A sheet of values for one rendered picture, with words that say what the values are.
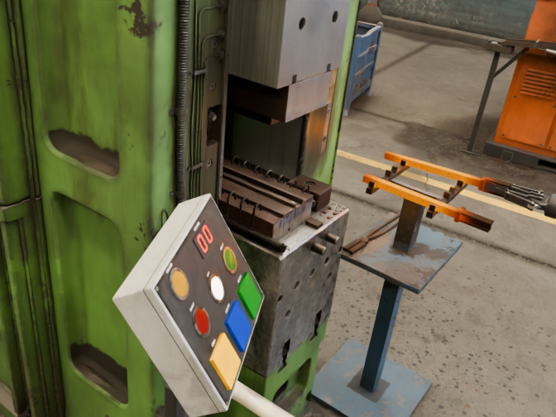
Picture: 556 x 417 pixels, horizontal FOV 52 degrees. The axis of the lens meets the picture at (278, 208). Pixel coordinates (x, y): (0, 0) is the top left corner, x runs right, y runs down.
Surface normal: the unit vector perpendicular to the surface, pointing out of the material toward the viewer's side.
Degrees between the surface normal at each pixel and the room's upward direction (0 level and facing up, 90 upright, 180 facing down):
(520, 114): 90
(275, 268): 90
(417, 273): 0
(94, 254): 90
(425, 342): 0
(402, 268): 0
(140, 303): 90
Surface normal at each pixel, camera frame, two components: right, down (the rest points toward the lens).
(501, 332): 0.10, -0.87
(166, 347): -0.18, 0.47
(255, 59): -0.57, 0.36
